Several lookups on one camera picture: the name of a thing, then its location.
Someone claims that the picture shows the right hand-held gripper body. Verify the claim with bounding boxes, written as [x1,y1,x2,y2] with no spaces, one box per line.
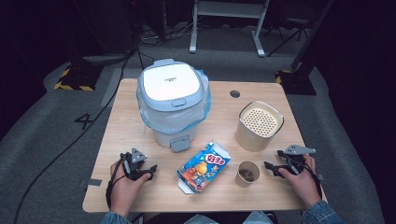
[276,144,317,175]

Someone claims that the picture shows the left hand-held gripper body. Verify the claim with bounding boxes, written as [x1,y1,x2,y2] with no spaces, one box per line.
[120,147,149,181]

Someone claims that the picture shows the wet tea leaves clump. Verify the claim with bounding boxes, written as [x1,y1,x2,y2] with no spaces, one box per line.
[241,169,255,183]

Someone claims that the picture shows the brown paper cup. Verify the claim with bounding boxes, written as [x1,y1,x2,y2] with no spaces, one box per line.
[234,160,261,189]

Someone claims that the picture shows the beige strainer canister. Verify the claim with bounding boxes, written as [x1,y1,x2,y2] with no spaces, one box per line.
[234,100,285,153]

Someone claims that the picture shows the blue printed drink carton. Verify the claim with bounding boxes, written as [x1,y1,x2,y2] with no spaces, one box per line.
[177,141,232,195]

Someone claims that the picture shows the white and blue pedal bin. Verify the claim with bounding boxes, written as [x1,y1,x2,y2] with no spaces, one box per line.
[135,58,210,154]

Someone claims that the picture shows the person's left hand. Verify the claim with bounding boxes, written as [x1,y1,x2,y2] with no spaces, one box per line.
[108,160,153,218]

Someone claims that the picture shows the person's right hand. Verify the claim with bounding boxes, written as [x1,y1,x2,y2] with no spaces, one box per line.
[277,154,322,210]

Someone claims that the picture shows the person's legs in jeans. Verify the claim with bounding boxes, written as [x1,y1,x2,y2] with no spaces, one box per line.
[183,210,276,224]

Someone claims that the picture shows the blue plastic bin bag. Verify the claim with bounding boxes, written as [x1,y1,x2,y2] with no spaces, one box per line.
[136,69,213,135]

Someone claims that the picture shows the yellow black striped stand base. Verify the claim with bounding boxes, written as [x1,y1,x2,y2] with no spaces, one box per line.
[275,69,318,96]
[53,63,105,92]

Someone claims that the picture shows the black slanted stand pole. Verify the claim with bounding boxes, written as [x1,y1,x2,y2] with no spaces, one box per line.
[290,0,335,71]

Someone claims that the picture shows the black tripod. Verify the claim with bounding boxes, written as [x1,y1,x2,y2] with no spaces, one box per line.
[266,17,313,58]

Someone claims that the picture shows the left hand-held gripper black cable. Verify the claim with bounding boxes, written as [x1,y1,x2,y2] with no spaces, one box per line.
[105,152,128,210]

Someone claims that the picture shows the hand-held gripper black cable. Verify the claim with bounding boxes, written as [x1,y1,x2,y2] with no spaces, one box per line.
[288,158,324,201]
[105,152,128,210]

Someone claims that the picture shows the right hand-held gripper black cable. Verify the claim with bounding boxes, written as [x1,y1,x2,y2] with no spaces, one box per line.
[288,158,324,201]

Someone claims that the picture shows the long black floor cable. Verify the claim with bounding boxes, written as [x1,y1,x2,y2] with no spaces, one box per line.
[11,46,141,224]

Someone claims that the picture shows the white desk frame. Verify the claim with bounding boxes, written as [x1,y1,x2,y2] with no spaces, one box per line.
[189,0,271,58]

